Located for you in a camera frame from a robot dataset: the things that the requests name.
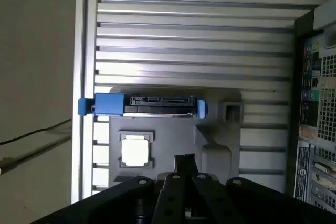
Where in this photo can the hard disk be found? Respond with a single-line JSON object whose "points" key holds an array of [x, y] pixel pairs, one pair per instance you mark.
{"points": [[110, 104]]}

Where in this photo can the silver CPU chip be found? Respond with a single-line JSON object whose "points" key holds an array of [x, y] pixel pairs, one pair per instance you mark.
{"points": [[135, 151]]}

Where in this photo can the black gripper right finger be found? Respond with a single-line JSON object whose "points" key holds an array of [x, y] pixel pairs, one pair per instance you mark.
{"points": [[252, 203]]}

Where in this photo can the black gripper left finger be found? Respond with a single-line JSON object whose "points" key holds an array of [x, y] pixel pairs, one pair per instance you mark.
{"points": [[168, 203]]}

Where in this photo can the grey plastic parts rack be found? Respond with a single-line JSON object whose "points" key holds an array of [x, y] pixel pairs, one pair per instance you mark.
{"points": [[173, 134]]}

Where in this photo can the black open PC case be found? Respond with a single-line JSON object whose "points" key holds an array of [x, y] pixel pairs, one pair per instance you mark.
{"points": [[323, 103]]}

